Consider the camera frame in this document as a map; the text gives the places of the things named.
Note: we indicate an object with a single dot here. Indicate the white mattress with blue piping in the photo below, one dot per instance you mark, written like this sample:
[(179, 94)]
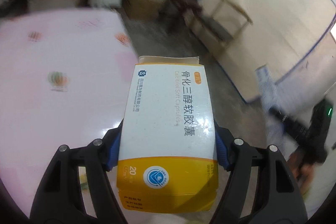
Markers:
[(275, 3)]

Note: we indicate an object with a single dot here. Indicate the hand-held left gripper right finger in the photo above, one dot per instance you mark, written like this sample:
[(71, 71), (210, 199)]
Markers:
[(221, 150)]

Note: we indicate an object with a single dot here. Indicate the cardboard box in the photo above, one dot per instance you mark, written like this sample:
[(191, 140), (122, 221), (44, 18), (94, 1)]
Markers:
[(141, 7)]

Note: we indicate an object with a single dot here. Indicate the dark wooden stool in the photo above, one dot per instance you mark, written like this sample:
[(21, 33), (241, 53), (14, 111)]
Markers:
[(183, 8)]

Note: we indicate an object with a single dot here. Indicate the person's right hand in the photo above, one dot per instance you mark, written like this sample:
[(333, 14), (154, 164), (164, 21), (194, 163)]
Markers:
[(303, 172)]

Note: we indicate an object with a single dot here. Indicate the white yellow medicine box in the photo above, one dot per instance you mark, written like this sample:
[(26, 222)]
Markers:
[(168, 113)]

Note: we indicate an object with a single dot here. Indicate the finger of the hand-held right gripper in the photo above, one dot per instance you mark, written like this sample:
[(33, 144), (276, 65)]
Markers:
[(291, 124)]

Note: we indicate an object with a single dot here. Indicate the small blue white box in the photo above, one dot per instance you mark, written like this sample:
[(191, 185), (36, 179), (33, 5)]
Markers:
[(266, 85)]

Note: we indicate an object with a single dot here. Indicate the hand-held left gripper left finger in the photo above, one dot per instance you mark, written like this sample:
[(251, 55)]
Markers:
[(115, 145)]

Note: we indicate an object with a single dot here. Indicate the wooden chair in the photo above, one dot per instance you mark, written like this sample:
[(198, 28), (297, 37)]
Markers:
[(236, 9)]

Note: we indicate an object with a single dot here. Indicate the pink printed table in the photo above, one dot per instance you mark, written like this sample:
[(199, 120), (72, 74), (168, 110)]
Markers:
[(65, 108)]

